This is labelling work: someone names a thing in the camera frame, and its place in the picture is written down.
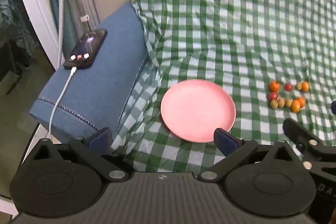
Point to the green checked tablecloth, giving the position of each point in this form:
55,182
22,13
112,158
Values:
236,29

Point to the white door frame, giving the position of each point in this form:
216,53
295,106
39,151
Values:
36,8

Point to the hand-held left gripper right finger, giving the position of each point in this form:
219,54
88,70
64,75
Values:
223,140

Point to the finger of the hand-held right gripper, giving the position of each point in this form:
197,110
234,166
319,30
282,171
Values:
333,107
299,132

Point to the blue fabric cushion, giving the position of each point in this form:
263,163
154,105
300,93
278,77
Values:
105,77

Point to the pink round plate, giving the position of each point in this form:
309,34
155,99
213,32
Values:
198,109

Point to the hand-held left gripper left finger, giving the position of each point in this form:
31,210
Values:
101,138

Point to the yellow-green jujube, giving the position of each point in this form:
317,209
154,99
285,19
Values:
288,102
274,104
281,102
298,86

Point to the small orange tangerine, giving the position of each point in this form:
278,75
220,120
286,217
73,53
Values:
274,86
302,100
305,86
295,106

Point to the black smartphone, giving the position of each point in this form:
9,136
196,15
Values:
88,49

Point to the red cherry tomato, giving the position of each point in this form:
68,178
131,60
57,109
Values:
273,95
288,87

